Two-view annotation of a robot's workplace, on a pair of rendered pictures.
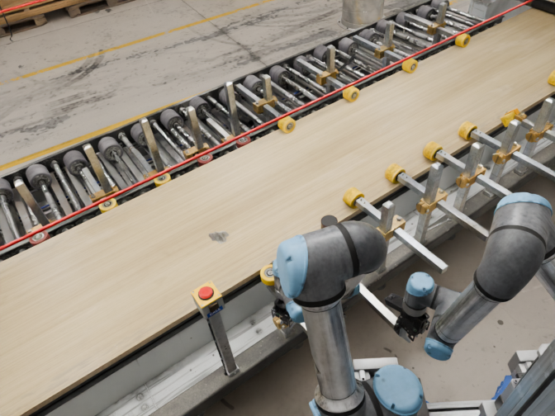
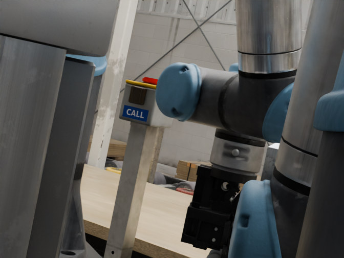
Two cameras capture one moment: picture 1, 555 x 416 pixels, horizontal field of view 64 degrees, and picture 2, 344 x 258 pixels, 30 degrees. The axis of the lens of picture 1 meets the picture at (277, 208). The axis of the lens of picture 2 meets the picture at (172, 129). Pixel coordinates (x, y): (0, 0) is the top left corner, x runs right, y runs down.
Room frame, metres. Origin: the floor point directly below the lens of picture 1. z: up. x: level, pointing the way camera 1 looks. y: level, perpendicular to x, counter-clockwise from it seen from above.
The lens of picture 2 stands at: (0.26, -0.78, 1.21)
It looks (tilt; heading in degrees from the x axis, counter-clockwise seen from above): 3 degrees down; 62
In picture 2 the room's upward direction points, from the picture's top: 12 degrees clockwise
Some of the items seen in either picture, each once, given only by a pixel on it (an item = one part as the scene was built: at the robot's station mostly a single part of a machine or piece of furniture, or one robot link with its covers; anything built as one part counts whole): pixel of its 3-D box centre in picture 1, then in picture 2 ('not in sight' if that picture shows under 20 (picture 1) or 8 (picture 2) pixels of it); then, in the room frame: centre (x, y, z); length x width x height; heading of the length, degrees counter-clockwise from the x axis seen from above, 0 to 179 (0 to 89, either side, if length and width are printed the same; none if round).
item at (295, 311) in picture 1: (303, 299); (207, 97); (0.69, -0.05, 1.22); 0.11 x 0.11 x 0.08; 14
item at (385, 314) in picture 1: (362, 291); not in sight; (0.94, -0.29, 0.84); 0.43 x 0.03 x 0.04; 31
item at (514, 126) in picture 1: (500, 163); not in sight; (1.52, -1.06, 0.90); 0.04 x 0.04 x 0.48; 31
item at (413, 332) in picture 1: (413, 319); not in sight; (0.73, -0.41, 0.97); 0.09 x 0.08 x 0.12; 31
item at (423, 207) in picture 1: (431, 201); not in sight; (1.27, -0.65, 0.95); 0.14 x 0.06 x 0.05; 121
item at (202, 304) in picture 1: (208, 300); (148, 106); (0.74, 0.24, 1.18); 0.07 x 0.07 x 0.08; 31
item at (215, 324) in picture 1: (221, 342); (118, 246); (0.74, 0.24, 0.93); 0.05 x 0.05 x 0.45; 31
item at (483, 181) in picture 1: (476, 176); not in sight; (1.40, -0.89, 0.95); 0.50 x 0.04 x 0.04; 31
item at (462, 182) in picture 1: (470, 176); not in sight; (1.40, -0.87, 0.95); 0.14 x 0.06 x 0.05; 121
